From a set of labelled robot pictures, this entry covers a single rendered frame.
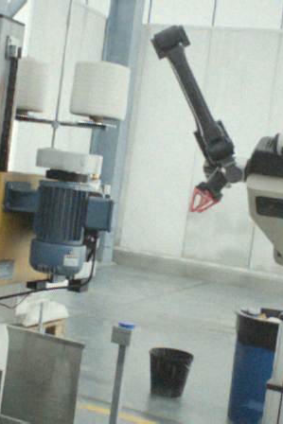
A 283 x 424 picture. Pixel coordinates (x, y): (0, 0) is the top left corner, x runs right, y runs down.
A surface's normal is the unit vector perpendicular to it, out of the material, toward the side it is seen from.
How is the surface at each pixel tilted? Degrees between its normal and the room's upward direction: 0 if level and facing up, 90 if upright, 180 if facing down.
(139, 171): 90
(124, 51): 90
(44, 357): 90
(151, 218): 90
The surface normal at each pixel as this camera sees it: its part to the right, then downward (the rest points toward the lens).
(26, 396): -0.40, 0.00
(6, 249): 0.91, 0.14
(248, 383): -0.66, 0.00
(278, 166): -0.39, 0.63
